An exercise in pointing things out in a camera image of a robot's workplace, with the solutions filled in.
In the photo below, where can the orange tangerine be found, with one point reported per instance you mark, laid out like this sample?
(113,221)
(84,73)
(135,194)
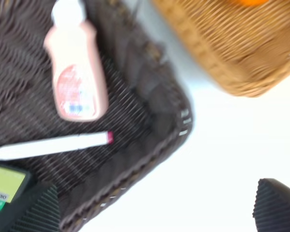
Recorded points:
(252,2)

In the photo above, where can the dark green pump bottle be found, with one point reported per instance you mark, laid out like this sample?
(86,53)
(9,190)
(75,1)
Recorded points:
(13,184)

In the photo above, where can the pink squeeze bottle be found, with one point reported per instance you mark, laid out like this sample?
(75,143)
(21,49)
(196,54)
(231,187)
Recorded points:
(79,83)

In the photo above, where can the orange wicker basket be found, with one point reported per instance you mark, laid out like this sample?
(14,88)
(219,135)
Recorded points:
(246,49)

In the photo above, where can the white marker with pink cap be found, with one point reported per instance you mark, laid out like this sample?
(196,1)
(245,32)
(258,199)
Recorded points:
(55,145)

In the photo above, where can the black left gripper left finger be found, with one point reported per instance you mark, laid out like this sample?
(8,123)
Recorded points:
(36,211)

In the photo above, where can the dark brown wicker basket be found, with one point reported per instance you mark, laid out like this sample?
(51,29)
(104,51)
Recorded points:
(149,113)

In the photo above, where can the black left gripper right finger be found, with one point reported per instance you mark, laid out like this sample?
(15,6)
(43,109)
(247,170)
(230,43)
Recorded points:
(272,206)

